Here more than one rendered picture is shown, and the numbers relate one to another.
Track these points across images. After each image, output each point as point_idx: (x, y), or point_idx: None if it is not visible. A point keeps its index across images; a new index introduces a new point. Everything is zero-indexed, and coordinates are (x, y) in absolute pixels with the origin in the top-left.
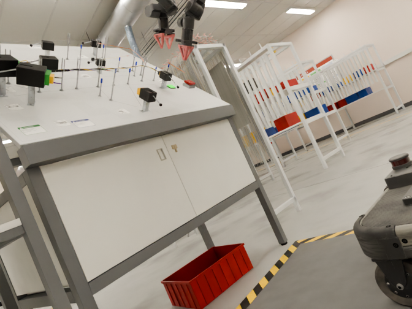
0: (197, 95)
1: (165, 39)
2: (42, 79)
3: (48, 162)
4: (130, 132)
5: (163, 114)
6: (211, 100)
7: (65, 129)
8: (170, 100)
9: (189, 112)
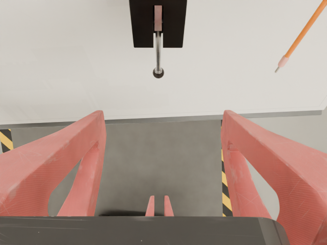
0: (267, 55)
1: (281, 161)
2: None
3: None
4: None
5: (20, 117)
6: (281, 89)
7: None
8: (99, 68)
9: (111, 118)
